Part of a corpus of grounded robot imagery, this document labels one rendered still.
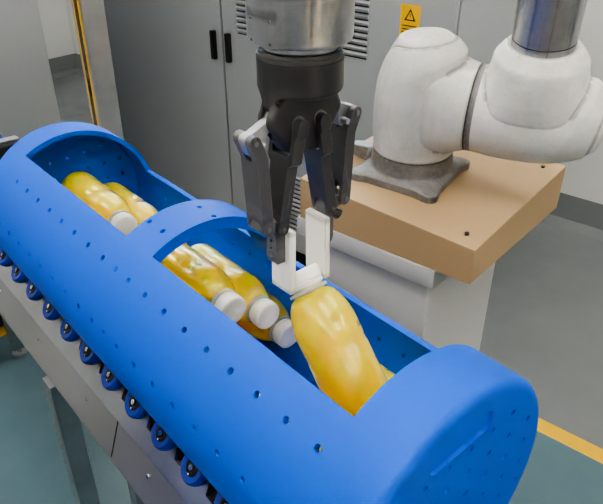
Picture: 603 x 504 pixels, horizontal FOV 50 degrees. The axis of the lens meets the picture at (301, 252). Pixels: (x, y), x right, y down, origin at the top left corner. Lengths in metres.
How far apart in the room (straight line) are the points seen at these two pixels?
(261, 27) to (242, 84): 2.33
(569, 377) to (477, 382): 2.03
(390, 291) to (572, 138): 0.42
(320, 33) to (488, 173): 0.85
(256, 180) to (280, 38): 0.12
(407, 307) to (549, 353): 1.50
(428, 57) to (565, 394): 1.64
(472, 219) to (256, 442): 0.69
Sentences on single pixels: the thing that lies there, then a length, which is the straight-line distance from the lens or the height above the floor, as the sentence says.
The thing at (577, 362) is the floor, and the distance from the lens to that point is 2.69.
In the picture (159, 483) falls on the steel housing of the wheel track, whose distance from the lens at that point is 0.96.
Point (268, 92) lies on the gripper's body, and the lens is 0.56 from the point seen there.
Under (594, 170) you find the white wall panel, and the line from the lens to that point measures 3.54.
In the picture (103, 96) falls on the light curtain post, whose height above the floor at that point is 1.09.
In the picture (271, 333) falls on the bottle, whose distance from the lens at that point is 0.92.
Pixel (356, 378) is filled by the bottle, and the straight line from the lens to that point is 0.64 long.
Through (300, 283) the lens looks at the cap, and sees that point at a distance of 0.64.
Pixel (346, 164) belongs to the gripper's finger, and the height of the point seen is 1.36.
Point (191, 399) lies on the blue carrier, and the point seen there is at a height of 1.15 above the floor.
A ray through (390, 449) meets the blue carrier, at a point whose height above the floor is 1.21.
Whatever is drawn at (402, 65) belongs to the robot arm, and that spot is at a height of 1.32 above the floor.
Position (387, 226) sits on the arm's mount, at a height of 1.05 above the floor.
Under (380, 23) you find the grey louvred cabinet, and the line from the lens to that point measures 2.36.
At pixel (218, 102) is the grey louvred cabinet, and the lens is 3.01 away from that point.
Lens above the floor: 1.61
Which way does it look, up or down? 31 degrees down
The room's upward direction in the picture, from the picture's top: straight up
